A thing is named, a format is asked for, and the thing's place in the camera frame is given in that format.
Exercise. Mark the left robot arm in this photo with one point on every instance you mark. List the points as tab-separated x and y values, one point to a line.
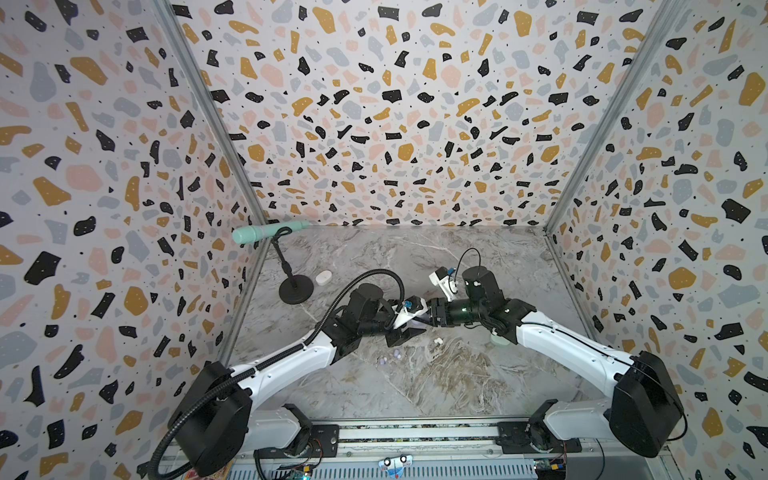
214	419

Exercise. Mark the right corner aluminium profile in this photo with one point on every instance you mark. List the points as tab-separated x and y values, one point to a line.
664	20

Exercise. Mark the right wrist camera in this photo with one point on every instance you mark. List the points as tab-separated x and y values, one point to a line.
444	279

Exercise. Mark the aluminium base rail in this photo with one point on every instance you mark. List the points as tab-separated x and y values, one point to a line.
456	448

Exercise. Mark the small toy car sticker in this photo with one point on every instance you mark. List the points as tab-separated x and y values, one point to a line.
394	467

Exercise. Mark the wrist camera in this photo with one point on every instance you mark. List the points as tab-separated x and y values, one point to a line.
412	308
444	279

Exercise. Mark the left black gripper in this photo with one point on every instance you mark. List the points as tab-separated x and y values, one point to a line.
401	335

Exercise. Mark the mint green charging case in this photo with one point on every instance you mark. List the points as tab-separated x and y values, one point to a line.
497	340

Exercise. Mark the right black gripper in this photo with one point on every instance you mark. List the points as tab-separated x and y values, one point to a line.
435	310

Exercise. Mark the black microphone stand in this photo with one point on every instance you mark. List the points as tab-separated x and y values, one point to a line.
295	289

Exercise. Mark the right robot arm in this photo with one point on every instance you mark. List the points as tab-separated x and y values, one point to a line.
639	406

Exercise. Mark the mint green microphone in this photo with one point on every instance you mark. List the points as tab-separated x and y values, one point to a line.
255	233

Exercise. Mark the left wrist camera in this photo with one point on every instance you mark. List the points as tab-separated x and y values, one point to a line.
412	308

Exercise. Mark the left corner aluminium profile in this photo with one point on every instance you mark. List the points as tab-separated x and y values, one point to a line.
174	34

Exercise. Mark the white charging case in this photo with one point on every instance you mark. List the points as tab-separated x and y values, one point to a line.
323	277

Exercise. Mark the corner aluminium profile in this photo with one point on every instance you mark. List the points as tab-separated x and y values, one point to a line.
664	20
174	34

